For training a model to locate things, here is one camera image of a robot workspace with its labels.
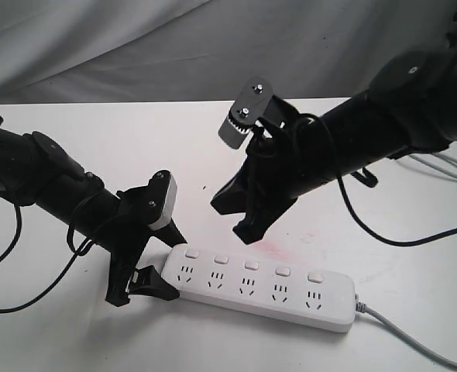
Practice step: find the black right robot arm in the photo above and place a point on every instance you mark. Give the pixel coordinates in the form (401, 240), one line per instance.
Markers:
(409, 107)

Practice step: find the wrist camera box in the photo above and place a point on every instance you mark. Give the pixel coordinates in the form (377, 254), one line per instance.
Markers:
(250, 105)
(162, 193)

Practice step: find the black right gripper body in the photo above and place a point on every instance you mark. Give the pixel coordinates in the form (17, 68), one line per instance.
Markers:
(282, 158)

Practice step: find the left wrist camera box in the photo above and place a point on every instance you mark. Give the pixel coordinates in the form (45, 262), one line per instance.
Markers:
(162, 193)

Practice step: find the grey backdrop cloth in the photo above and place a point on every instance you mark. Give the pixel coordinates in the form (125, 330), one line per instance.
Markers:
(160, 51)

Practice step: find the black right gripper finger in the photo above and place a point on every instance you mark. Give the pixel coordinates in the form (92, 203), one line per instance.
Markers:
(260, 218)
(232, 198)

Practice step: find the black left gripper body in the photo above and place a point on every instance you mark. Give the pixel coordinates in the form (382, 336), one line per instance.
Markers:
(129, 234)

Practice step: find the white five-socket power strip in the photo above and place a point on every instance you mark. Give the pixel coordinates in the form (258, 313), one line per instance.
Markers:
(287, 292)

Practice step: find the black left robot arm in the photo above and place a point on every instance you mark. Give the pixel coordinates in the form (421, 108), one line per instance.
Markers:
(36, 170)

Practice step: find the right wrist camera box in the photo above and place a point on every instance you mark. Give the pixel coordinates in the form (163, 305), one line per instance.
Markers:
(250, 105)

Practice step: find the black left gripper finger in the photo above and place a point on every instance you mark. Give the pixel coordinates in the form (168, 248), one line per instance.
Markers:
(148, 282)
(168, 232)

